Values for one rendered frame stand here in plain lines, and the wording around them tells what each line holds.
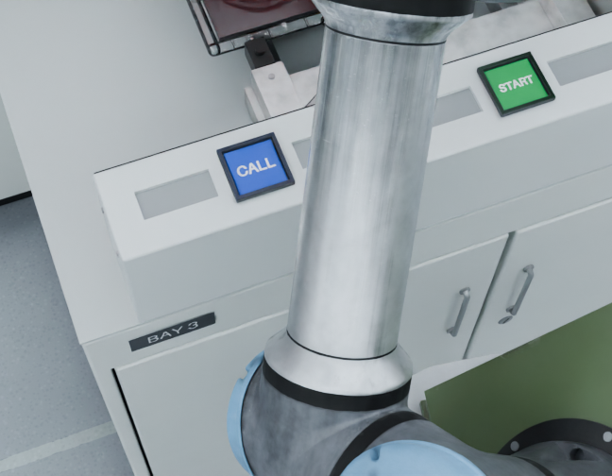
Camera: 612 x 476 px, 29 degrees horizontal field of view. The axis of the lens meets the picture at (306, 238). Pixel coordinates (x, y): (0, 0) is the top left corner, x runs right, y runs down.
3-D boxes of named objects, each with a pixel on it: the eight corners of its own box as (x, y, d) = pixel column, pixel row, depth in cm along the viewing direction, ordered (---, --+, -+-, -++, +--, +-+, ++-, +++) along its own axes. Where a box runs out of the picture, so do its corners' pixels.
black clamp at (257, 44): (244, 54, 122) (244, 39, 120) (264, 48, 122) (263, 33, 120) (256, 80, 121) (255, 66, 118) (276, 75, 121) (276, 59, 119)
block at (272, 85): (250, 85, 121) (250, 68, 118) (282, 76, 121) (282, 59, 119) (278, 148, 117) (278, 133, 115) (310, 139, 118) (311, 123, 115)
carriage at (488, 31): (244, 103, 123) (244, 88, 121) (558, 7, 130) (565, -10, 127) (270, 166, 120) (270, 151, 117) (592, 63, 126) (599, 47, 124)
